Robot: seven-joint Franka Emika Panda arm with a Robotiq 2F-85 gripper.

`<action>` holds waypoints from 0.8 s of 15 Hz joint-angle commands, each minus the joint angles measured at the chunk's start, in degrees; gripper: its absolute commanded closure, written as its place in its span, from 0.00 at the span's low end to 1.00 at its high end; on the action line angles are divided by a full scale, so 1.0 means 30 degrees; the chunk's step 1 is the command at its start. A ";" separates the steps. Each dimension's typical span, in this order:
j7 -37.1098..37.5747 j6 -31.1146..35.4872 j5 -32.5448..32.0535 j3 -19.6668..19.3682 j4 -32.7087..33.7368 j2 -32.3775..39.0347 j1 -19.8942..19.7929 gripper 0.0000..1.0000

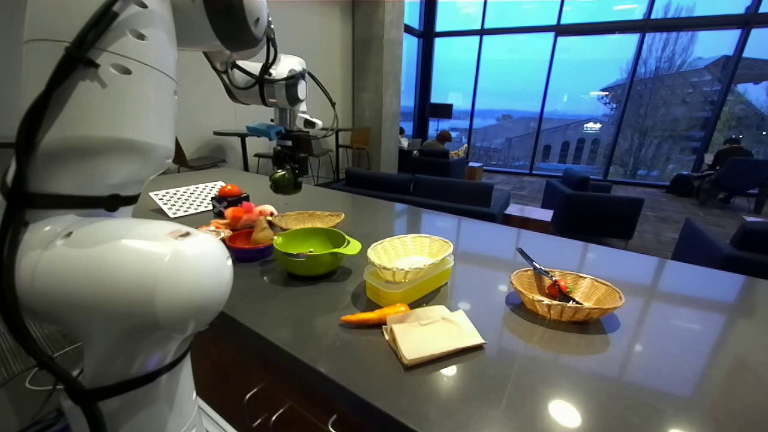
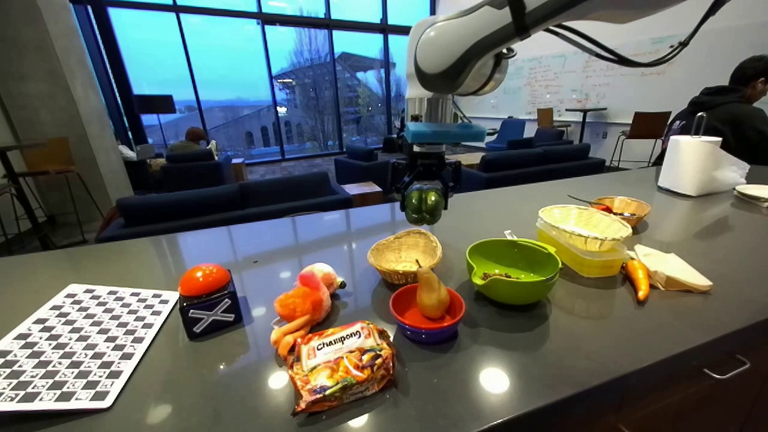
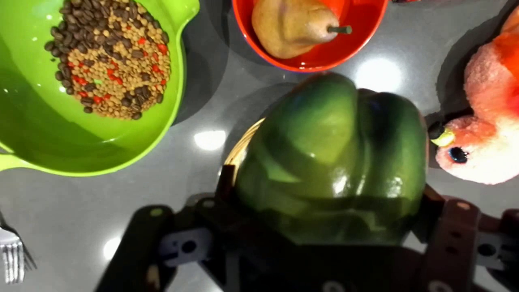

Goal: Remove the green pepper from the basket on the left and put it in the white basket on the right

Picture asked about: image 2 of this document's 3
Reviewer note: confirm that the wooden chair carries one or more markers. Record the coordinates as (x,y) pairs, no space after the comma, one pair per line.
(545,119)
(646,126)

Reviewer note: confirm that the low coffee table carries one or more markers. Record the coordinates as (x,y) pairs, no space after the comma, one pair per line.
(361,193)

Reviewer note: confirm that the brown wicker basket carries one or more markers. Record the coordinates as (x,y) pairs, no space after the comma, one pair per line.
(627,213)
(403,256)

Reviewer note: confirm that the instant noodle packet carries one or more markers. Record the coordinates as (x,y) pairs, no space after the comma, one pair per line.
(339,363)

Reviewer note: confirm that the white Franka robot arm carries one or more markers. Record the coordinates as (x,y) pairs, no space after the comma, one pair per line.
(463,40)

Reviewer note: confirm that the seated background person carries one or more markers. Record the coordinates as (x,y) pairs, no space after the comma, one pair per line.
(193,142)

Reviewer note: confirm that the white plate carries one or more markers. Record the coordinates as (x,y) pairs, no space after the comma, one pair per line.
(755,193)

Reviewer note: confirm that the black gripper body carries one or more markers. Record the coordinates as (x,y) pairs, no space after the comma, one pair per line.
(426,169)

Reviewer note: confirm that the blue lounge chair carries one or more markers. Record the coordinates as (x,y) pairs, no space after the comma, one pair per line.
(507,133)

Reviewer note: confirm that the green bell pepper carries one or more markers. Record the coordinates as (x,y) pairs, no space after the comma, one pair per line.
(423,208)

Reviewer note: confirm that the orange pink plush toy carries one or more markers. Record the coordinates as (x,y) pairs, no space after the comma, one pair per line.
(300,304)

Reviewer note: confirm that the yellow-brown pear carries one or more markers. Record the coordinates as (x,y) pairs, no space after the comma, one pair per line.
(433,294)

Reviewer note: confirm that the person in black hoodie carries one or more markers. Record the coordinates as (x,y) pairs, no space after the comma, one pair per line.
(736,120)

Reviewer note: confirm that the wall whiteboard with writing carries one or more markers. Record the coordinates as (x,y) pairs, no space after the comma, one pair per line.
(561,81)

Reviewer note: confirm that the beige folded napkin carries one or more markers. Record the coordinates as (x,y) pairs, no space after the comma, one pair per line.
(672,273)

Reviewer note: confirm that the red bowl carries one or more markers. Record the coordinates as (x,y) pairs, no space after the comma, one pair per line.
(415,319)

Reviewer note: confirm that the grey metal utensil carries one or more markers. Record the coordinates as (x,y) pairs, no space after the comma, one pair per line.
(581,199)

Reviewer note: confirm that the orange carrot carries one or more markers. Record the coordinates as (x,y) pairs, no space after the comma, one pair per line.
(639,279)

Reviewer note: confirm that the mixed dried beans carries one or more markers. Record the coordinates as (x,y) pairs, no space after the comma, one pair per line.
(499,274)

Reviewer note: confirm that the white paper towel pack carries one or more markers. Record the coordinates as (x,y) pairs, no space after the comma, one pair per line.
(696,163)

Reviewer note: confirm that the red strawberry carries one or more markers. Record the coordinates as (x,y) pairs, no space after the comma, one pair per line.
(605,208)

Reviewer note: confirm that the high round table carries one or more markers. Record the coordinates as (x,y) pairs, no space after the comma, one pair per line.
(586,109)

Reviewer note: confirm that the orange button black box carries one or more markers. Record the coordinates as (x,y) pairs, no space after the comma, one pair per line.
(208,307)

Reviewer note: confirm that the checkered calibration board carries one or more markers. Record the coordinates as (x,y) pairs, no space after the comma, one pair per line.
(79,345)

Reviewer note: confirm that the long dark blue sofa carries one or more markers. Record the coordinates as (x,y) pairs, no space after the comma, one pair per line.
(225,199)

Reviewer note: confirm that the green plastic bowl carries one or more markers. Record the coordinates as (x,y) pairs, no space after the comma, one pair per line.
(513,279)

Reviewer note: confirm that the yellow plastic container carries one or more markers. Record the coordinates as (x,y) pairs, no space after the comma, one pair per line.
(579,259)

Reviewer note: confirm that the dark blue armchair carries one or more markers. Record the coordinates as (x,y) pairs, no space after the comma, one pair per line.
(363,169)

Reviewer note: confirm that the white woven basket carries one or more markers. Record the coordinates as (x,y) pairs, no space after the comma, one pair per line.
(585,223)

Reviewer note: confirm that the large glass window wall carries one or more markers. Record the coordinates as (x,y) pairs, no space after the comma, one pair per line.
(225,81)

